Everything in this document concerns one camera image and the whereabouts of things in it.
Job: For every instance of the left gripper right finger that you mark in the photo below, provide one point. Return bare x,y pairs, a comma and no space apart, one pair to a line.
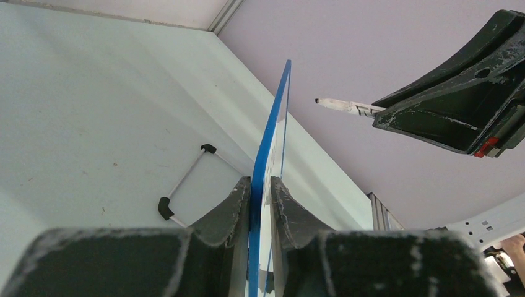
312,259

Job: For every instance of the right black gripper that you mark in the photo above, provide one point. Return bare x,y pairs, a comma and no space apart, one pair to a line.
473,103

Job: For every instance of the blue framed whiteboard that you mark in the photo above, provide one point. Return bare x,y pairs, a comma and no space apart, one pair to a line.
269,163

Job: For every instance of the aluminium frame rail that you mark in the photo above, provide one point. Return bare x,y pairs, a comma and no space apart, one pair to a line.
383,219

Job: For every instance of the white wire whiteboard stand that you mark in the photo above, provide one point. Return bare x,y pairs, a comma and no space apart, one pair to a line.
192,175

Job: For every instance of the black whiteboard marker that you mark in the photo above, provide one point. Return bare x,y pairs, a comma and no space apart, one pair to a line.
350,107

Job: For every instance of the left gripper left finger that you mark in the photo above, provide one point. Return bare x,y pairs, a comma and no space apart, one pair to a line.
208,258

